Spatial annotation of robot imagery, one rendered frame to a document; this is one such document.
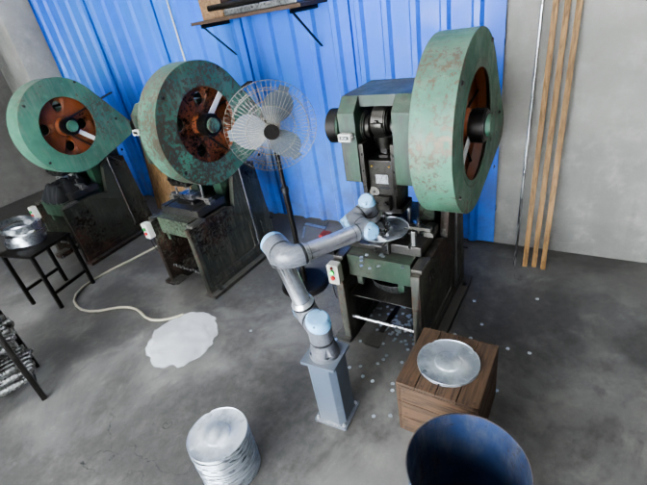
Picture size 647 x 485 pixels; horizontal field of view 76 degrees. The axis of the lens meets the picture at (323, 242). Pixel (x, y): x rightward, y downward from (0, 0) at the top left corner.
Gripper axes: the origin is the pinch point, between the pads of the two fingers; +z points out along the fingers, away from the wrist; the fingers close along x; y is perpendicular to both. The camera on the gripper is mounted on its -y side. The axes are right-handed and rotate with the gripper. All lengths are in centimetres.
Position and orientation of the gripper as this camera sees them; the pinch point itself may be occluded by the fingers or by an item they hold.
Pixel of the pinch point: (379, 240)
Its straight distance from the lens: 223.3
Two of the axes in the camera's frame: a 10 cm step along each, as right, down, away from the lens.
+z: 3.5, 5.6, 7.6
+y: 8.6, 1.2, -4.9
